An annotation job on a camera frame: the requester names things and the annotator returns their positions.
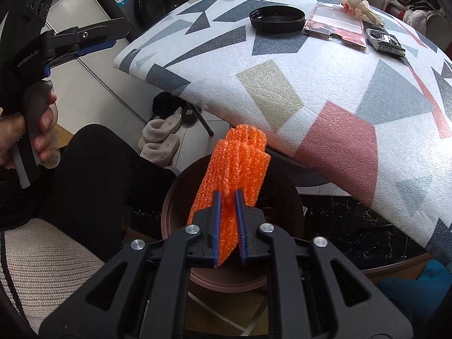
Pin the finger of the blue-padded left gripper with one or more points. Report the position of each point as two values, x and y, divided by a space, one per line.
62 59
74 39

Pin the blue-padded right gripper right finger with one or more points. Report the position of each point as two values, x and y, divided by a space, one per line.
314 290

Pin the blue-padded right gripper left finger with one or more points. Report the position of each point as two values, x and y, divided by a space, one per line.
141 292

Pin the black round plastic lid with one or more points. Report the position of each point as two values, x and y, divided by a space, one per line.
277 19

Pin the clear red blister package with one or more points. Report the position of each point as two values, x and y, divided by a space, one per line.
333 21

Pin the black tissue packet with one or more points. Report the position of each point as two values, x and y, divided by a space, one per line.
385 42

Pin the person's left hand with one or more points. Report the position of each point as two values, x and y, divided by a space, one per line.
45 143

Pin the beige plush slipper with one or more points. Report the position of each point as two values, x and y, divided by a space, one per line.
156 130
160 153

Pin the beige knitted cushion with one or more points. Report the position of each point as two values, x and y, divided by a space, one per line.
40 268

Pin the geometric patterned table cover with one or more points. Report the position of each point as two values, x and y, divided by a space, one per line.
376 126

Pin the crumpled white paper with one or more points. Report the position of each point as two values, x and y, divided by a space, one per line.
362 9

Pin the chair piled with clothes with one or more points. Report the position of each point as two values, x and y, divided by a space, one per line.
426 16

